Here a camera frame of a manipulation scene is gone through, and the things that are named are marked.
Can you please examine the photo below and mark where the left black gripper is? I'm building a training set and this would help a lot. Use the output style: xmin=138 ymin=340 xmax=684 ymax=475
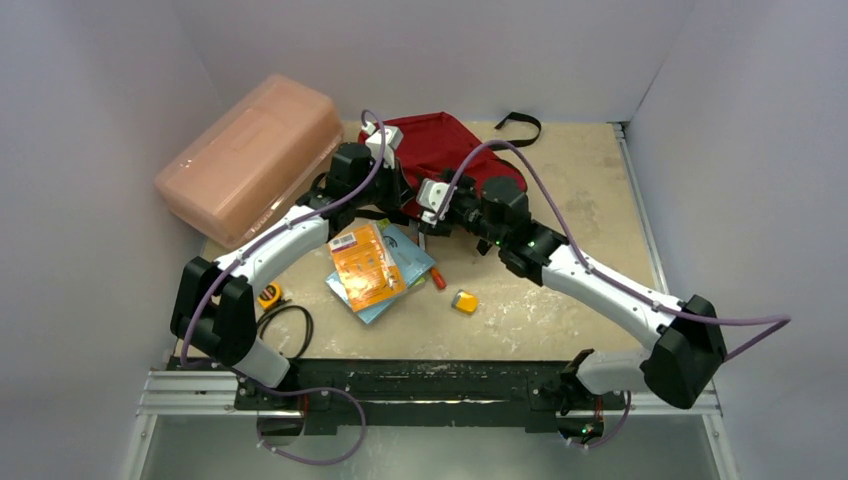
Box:
xmin=351 ymin=155 xmax=415 ymax=210

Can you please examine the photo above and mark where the red backpack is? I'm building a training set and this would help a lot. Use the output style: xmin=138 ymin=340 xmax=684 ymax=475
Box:
xmin=357 ymin=111 xmax=543 ymax=256

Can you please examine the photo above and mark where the light blue notebook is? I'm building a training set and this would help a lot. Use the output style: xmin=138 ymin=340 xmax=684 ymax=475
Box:
xmin=325 ymin=220 xmax=435 ymax=324

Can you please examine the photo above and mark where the orange booklet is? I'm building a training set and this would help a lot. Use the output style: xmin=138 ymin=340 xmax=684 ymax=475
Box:
xmin=328 ymin=221 xmax=407 ymax=312

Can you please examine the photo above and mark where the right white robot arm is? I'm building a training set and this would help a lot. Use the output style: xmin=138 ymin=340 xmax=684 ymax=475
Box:
xmin=416 ymin=177 xmax=727 ymax=409

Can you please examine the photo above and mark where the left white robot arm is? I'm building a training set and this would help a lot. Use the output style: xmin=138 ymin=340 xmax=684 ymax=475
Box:
xmin=171 ymin=143 xmax=410 ymax=409

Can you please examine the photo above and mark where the red orange marker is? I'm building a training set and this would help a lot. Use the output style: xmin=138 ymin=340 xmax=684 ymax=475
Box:
xmin=429 ymin=267 xmax=447 ymax=291

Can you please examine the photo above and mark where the yellow grey eraser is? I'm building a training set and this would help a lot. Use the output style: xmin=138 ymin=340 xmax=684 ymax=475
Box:
xmin=451 ymin=290 xmax=479 ymax=315

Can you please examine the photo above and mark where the pink translucent storage box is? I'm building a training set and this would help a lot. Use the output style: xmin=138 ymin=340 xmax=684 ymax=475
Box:
xmin=155 ymin=74 xmax=344 ymax=249

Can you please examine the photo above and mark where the yellow tape measure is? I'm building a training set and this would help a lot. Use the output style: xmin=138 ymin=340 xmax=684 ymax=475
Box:
xmin=257 ymin=282 xmax=284 ymax=311

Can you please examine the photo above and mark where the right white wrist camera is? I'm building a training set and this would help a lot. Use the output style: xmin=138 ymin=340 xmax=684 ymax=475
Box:
xmin=415 ymin=179 xmax=450 ymax=226

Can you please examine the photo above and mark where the black coiled cable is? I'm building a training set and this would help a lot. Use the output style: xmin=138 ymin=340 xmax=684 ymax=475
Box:
xmin=254 ymin=302 xmax=315 ymax=362

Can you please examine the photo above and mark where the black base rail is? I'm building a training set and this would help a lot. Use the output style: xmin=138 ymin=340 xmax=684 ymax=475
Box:
xmin=146 ymin=359 xmax=626 ymax=439

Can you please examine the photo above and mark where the aluminium frame rail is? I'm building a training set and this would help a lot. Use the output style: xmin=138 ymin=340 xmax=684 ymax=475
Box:
xmin=125 ymin=122 xmax=740 ymax=480

